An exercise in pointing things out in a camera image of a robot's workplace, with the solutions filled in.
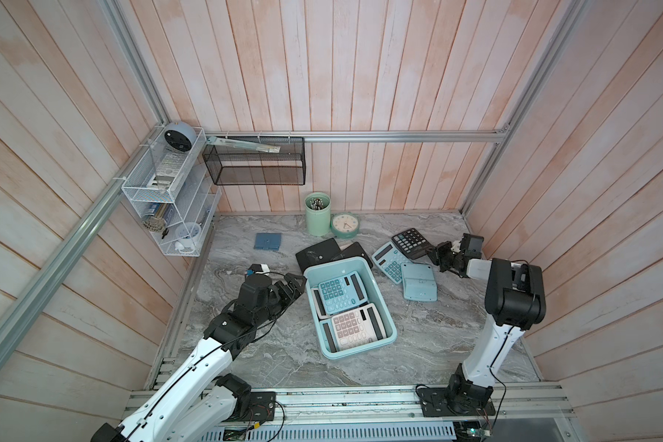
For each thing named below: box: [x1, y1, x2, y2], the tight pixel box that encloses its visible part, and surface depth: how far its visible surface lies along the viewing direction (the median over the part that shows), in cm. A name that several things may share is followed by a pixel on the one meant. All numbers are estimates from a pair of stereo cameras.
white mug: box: [174, 221, 202, 251], surface depth 92 cm
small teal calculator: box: [318, 318, 341, 354], surface depth 82 cm
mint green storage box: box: [303, 255, 398, 361], surface depth 84 cm
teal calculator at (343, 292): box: [318, 270, 369, 315], surface depth 90 cm
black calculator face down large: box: [295, 237, 342, 274], surface depth 103 cm
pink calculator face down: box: [310, 287, 329, 320], surface depth 90 cm
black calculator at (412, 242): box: [391, 228, 432, 260], surface depth 109 cm
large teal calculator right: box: [371, 241, 411, 285], surface depth 103 cm
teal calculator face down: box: [401, 262, 438, 303], surface depth 97 cm
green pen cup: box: [303, 191, 332, 237], surface depth 106 cm
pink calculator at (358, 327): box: [331, 302, 387, 352], surface depth 81 cm
